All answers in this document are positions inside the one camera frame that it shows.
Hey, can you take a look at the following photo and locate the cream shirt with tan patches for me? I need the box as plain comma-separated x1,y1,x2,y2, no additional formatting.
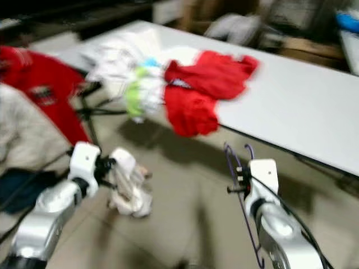
109,147,153,218

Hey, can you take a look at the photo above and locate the red t-shirt with white print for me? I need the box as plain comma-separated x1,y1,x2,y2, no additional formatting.
165,50,259,101

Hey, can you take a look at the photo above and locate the plain red t-shirt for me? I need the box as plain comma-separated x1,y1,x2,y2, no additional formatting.
165,84,219,138

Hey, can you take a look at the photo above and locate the dark blue cloth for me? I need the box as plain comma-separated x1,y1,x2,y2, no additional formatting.
0,168,48,214

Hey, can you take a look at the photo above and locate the beige jacket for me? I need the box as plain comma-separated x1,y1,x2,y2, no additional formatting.
0,84,57,169

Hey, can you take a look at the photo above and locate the white green blue shirt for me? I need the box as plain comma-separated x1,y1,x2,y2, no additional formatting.
126,56,169,121

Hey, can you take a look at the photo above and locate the red garment with plaid trim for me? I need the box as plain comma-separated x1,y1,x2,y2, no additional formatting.
0,46,90,146

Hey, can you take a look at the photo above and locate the white crumpled shirt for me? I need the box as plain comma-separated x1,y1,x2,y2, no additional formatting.
81,31,146,85

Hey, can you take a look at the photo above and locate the grey pillow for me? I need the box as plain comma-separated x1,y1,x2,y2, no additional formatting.
230,14,261,45
205,16,239,41

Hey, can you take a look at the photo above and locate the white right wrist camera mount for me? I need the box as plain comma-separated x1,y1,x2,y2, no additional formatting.
247,159,280,211

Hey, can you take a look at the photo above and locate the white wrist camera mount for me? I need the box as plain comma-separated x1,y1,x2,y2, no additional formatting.
247,159,280,211
70,142,102,197

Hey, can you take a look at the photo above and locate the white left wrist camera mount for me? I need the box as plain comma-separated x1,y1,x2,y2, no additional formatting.
70,142,102,197

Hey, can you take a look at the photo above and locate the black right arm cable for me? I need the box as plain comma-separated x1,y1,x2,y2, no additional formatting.
255,177,334,269

